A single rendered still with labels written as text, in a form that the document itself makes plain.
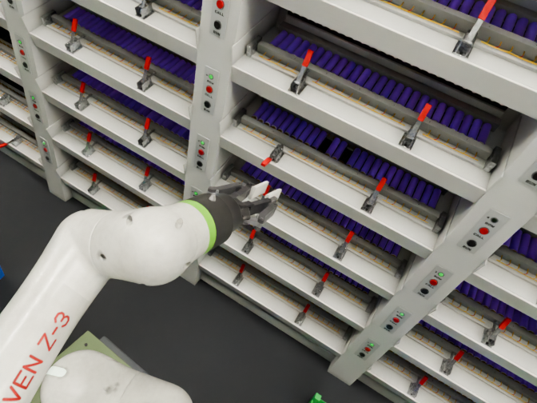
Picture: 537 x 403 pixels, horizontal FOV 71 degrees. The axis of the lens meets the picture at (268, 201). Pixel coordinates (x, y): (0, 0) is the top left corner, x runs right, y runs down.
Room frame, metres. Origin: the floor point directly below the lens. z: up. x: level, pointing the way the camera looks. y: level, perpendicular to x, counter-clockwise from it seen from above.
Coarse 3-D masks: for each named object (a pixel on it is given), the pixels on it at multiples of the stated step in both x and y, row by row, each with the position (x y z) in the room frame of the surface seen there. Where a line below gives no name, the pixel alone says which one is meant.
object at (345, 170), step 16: (256, 128) 0.85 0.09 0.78; (272, 128) 0.85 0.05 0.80; (288, 144) 0.83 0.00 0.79; (304, 144) 0.83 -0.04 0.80; (304, 160) 0.80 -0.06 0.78; (320, 160) 0.80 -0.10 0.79; (336, 160) 0.81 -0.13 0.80; (336, 176) 0.77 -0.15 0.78; (352, 176) 0.78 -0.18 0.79; (368, 176) 0.78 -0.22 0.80; (384, 192) 0.75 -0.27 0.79; (400, 192) 0.76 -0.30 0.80; (400, 208) 0.73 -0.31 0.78; (416, 208) 0.73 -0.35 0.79; (432, 208) 0.74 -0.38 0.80
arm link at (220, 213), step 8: (184, 200) 0.40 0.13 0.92; (192, 200) 0.40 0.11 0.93; (200, 200) 0.41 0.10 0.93; (208, 200) 0.42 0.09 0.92; (216, 200) 0.43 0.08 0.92; (208, 208) 0.39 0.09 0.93; (216, 208) 0.41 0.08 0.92; (224, 208) 0.42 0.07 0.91; (216, 216) 0.39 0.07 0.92; (224, 216) 0.41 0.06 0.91; (232, 216) 0.42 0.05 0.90; (216, 224) 0.38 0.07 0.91; (224, 224) 0.39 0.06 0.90; (232, 224) 0.41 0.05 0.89; (216, 232) 0.37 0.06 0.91; (224, 232) 0.39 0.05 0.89; (216, 240) 0.37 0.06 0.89; (224, 240) 0.39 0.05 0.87
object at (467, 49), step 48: (288, 0) 0.79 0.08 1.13; (336, 0) 0.78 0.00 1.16; (384, 0) 0.81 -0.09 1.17; (432, 0) 0.81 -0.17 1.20; (480, 0) 0.85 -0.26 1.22; (528, 0) 0.84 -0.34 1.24; (384, 48) 0.74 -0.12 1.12; (432, 48) 0.71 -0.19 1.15; (480, 48) 0.73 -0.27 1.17; (528, 48) 0.73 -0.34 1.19; (528, 96) 0.66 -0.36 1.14
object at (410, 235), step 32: (256, 96) 0.98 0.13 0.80; (224, 128) 0.82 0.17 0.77; (256, 160) 0.78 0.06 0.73; (288, 160) 0.79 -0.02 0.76; (320, 192) 0.73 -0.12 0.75; (352, 192) 0.75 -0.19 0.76; (448, 192) 0.82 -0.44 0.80; (384, 224) 0.68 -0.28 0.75; (416, 224) 0.70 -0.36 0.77; (448, 224) 0.69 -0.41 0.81
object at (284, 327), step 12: (72, 192) 1.04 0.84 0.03; (96, 204) 1.01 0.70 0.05; (204, 276) 0.85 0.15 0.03; (216, 288) 0.83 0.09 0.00; (228, 288) 0.82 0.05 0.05; (240, 300) 0.80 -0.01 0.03; (264, 312) 0.77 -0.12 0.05; (276, 324) 0.75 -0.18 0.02; (300, 336) 0.72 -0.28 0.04; (312, 348) 0.70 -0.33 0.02; (372, 384) 0.64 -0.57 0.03; (384, 396) 0.62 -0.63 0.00; (396, 396) 0.61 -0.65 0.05
